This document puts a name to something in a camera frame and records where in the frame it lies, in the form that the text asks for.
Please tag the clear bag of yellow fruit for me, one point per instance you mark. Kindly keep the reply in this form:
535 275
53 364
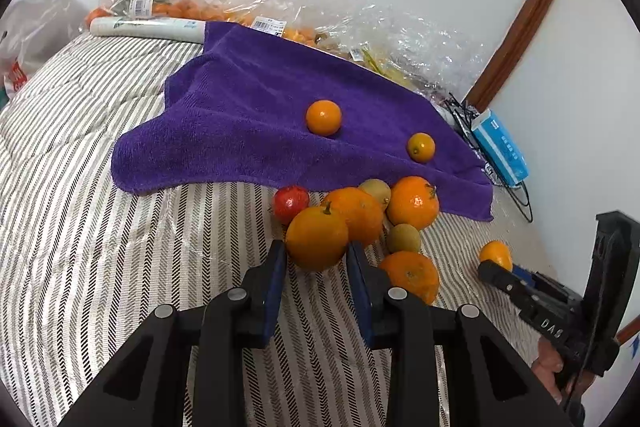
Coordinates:
395 69

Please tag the brown wooden door frame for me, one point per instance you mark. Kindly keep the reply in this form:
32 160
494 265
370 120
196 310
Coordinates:
535 17

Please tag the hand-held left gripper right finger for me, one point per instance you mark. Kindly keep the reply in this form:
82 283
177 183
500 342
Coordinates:
358 289

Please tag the red tomato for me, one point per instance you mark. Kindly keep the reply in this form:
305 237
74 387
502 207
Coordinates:
290 203

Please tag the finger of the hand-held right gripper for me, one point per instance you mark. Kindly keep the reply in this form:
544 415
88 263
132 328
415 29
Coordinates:
545 288
505 282

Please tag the blue tissue pack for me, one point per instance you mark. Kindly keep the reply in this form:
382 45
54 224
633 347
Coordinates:
500 147

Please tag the white paper roll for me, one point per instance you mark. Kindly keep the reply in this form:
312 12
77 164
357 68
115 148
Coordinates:
150 28

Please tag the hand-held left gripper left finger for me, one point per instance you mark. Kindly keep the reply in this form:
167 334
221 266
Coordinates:
276 279

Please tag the orange with stem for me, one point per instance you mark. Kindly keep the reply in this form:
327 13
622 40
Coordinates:
413 203

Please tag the purple towel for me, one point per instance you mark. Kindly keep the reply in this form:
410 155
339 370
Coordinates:
240 107

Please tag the person's right hand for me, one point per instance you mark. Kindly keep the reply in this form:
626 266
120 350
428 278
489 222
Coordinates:
547 367

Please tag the red and white packet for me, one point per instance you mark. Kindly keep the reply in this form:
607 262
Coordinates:
16 77

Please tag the small greenish orange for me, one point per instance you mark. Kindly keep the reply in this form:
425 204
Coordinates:
420 148

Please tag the grey plastic bag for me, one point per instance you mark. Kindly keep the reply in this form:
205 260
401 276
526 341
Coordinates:
42 17

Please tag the large orange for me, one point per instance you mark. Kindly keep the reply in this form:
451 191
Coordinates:
316 238

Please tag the clear bag of oranges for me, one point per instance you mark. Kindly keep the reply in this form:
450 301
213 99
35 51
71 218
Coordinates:
297 34
170 4

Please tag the kiwi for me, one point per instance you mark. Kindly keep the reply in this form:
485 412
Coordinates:
403 238
376 190

